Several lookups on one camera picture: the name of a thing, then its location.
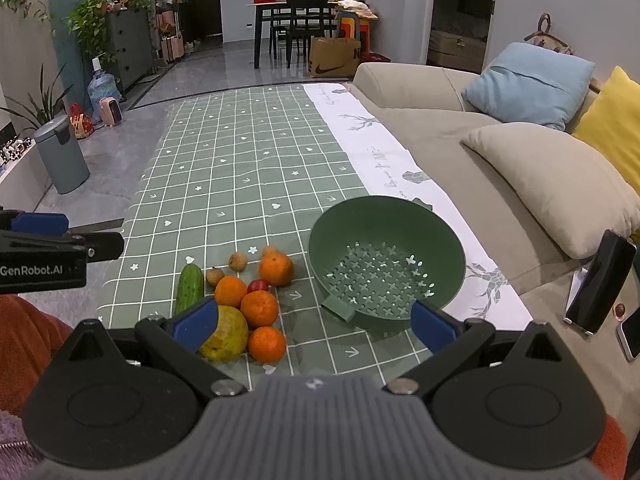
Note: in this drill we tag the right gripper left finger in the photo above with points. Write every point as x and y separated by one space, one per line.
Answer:
174 344

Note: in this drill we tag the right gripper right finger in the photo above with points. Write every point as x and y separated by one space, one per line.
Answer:
456 346

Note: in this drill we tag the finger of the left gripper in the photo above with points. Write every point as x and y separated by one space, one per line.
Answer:
33 223
95 247

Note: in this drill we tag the yellow-green round fruit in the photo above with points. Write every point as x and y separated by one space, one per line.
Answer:
230 338

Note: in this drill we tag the green cucumber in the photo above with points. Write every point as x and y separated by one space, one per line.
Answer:
190 288

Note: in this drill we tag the orange mandarin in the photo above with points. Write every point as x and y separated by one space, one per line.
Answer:
276 269
230 291
266 345
260 308

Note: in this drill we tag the grey trash bin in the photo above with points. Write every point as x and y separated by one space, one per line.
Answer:
61 154

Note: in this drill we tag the brown longan left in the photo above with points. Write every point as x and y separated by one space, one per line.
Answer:
213 276

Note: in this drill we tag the brown longan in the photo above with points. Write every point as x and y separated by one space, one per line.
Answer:
213 276
238 262

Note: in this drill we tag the small red tomato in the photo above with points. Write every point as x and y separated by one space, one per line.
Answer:
256 285

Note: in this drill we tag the brown longan middle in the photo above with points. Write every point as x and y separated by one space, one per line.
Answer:
238 262

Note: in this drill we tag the red toy figure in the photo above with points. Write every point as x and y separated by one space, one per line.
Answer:
81 123

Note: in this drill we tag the green colander bowl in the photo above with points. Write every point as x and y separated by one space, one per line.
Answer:
375 256

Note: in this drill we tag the long leaf potted plant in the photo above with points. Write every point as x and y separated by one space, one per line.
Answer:
38 110

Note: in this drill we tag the pink small heater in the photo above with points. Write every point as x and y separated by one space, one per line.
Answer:
110 112

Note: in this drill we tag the water bottle jug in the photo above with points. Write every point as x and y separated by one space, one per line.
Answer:
101 86

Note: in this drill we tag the green checkered tablecloth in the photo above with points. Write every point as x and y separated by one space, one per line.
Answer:
239 171

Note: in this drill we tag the black smartphone on stand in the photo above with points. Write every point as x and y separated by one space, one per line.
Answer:
597 289

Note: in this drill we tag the white printed table runner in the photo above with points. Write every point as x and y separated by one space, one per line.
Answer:
370 161

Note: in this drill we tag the beige cushion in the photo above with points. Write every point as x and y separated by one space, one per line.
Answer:
572 190

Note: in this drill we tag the grey drawer cabinet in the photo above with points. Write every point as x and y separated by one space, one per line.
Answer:
131 45

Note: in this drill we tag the green potted vine plant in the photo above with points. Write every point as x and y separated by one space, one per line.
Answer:
88 23

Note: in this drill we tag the beige sofa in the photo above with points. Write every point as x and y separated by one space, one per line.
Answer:
423 108

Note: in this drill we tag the yellow cushion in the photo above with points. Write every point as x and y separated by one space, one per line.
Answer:
611 125

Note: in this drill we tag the light blue cushion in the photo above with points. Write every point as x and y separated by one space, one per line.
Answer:
526 83

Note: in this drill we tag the brown paper shopping bag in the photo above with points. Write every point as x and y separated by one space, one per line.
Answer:
334 57

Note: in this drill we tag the dark dining table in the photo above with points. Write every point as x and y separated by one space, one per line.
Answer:
266 13

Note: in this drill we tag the black dining chair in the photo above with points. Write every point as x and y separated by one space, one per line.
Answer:
307 20

